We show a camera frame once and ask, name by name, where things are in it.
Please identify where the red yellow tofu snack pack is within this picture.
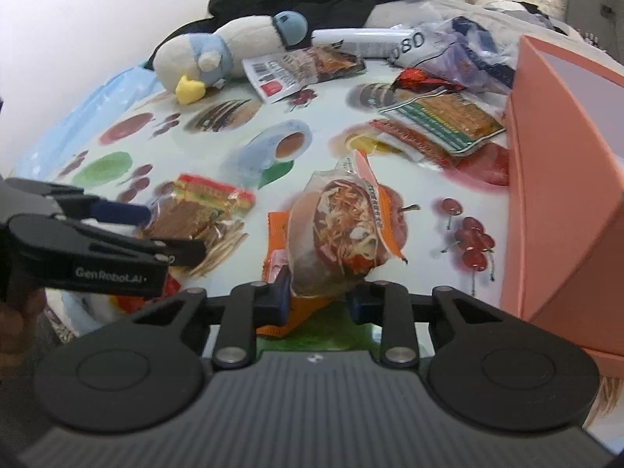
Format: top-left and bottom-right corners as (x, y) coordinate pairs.
(140, 174), (256, 278)

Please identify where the orange clear noodle snack bag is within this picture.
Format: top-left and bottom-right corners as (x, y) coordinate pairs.
(261, 149), (410, 339)

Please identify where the green white cracker snack pack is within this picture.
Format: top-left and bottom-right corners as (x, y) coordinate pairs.
(380, 91), (505, 156)

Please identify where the person's left hand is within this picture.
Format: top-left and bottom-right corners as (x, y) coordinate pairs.
(1, 289), (46, 379)

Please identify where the blue bed sheet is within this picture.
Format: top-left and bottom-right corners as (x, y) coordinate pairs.
(9, 67), (163, 181)

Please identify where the fruit print mat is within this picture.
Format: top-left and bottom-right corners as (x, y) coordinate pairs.
(11, 53), (513, 352)

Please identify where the red strip snack packet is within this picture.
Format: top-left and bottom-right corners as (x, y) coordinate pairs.
(368, 119), (455, 169)

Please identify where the white blue plush duck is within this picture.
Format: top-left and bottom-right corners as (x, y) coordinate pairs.
(151, 11), (308, 105)

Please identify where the barcode meat snack packet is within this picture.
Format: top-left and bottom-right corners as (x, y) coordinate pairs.
(242, 46), (366, 104)

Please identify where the pink cardboard box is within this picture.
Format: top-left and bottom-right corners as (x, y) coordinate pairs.
(501, 37), (623, 377)

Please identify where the small red foil snack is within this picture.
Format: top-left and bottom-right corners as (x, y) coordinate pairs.
(392, 68), (464, 93)

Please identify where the white cylinder tube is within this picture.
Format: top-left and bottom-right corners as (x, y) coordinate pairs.
(311, 28), (425, 59)

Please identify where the clear blue plastic bag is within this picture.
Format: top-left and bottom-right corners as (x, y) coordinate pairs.
(388, 16), (517, 95)

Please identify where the grey blanket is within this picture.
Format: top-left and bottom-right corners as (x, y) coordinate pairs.
(364, 0), (591, 49)

